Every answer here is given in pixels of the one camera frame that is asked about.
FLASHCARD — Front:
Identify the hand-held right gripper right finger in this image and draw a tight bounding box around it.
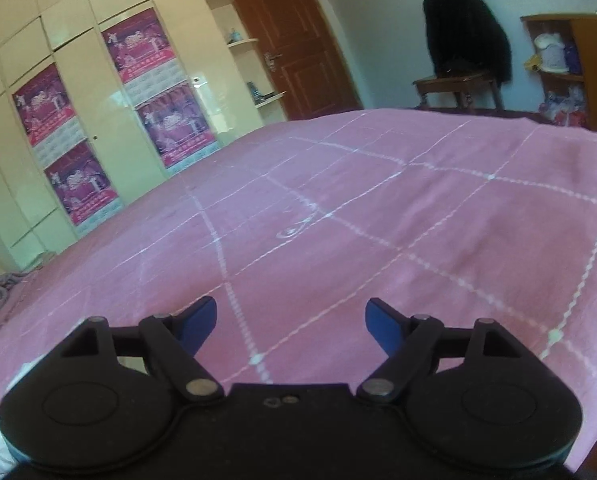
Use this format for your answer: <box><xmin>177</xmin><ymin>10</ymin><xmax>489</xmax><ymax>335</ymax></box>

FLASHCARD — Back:
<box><xmin>356</xmin><ymin>297</ymin><xmax>525</xmax><ymax>404</ymax></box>

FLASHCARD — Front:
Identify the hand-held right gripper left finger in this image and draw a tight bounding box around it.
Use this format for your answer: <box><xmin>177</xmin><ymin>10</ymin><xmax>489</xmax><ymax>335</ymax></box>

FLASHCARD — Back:
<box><xmin>60</xmin><ymin>296</ymin><xmax>225</xmax><ymax>403</ymax></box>

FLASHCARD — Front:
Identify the pink checked bed sheet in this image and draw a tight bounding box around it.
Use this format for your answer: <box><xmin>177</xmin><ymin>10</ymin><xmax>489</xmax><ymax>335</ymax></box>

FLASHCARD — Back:
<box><xmin>0</xmin><ymin>107</ymin><xmax>597</xmax><ymax>480</ymax></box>

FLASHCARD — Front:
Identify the grey crumpled cloth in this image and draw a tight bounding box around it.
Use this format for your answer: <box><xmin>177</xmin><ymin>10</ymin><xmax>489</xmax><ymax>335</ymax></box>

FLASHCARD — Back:
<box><xmin>0</xmin><ymin>272</ymin><xmax>35</xmax><ymax>330</ymax></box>

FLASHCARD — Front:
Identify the wooden chair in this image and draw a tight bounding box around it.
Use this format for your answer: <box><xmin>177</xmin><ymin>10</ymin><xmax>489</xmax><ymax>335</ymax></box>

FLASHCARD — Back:
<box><xmin>413</xmin><ymin>71</ymin><xmax>505</xmax><ymax>111</ymax></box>

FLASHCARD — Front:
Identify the cream wardrobe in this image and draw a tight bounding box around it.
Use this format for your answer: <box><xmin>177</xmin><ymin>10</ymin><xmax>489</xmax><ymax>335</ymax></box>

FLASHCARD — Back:
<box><xmin>0</xmin><ymin>0</ymin><xmax>274</xmax><ymax>272</ymax></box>

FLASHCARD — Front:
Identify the cream corner shelf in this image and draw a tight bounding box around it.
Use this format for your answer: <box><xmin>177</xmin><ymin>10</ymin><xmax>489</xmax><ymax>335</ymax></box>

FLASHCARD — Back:
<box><xmin>198</xmin><ymin>0</ymin><xmax>287</xmax><ymax>109</ymax></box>

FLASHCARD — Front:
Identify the brown wooden door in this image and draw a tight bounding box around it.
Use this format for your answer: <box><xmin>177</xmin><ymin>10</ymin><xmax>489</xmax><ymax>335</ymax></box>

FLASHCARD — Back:
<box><xmin>213</xmin><ymin>0</ymin><xmax>364</xmax><ymax>122</ymax></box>

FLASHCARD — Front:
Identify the black jacket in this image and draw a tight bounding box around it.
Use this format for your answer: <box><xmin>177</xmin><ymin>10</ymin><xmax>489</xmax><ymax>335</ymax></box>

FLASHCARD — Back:
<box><xmin>423</xmin><ymin>0</ymin><xmax>512</xmax><ymax>84</ymax></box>

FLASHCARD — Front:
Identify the white plush toy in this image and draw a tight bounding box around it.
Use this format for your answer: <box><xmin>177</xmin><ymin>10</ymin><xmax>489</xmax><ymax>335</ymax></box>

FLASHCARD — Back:
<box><xmin>533</xmin><ymin>32</ymin><xmax>570</xmax><ymax>74</ymax></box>

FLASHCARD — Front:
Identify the wooden shelf unit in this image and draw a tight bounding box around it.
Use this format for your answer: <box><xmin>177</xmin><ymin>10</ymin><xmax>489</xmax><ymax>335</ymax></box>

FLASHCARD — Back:
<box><xmin>521</xmin><ymin>12</ymin><xmax>597</xmax><ymax>135</ymax></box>

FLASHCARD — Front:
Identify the purple wall poster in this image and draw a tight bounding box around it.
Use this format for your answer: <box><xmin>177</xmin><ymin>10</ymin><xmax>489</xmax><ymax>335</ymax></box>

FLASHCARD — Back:
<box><xmin>135</xmin><ymin>82</ymin><xmax>220</xmax><ymax>170</ymax></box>
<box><xmin>43</xmin><ymin>141</ymin><xmax>125</xmax><ymax>235</ymax></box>
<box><xmin>101</xmin><ymin>8</ymin><xmax>187</xmax><ymax>98</ymax></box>
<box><xmin>11</xmin><ymin>63</ymin><xmax>86</xmax><ymax>162</ymax></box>

